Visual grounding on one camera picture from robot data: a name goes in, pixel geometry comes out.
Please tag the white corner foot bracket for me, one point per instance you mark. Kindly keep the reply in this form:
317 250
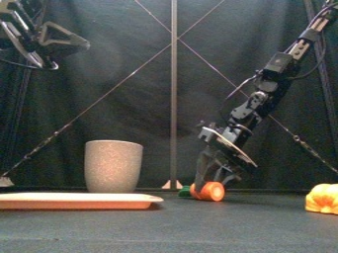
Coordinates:
6 182

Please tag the pink rectangular tray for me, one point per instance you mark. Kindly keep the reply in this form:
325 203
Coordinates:
75 200

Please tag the yellow toy food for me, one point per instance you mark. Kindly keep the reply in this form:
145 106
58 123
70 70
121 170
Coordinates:
324 199

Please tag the pole foot bracket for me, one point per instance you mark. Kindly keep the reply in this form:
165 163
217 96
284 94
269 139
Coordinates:
171 185

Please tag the orange toy carrot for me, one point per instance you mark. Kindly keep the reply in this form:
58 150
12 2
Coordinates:
211 191

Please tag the slanted dark frame strut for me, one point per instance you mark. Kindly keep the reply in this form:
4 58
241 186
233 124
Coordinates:
325 72

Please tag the grey speckled cup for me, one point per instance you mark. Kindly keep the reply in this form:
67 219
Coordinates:
114 166

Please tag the grey vertical frame pole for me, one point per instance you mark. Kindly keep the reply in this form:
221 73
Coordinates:
174 82

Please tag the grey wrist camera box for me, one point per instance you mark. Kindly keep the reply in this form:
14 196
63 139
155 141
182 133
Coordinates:
210 134

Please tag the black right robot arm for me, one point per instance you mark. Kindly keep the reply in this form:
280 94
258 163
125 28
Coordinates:
277 77

